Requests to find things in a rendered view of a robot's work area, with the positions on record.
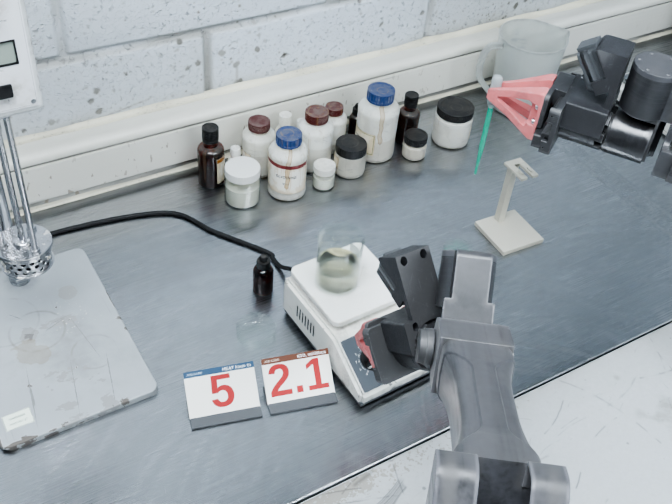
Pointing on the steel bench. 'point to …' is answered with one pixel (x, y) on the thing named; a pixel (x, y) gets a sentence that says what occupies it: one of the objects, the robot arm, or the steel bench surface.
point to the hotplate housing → (306, 321)
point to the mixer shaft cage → (23, 243)
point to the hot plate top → (336, 312)
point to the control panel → (359, 365)
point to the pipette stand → (499, 236)
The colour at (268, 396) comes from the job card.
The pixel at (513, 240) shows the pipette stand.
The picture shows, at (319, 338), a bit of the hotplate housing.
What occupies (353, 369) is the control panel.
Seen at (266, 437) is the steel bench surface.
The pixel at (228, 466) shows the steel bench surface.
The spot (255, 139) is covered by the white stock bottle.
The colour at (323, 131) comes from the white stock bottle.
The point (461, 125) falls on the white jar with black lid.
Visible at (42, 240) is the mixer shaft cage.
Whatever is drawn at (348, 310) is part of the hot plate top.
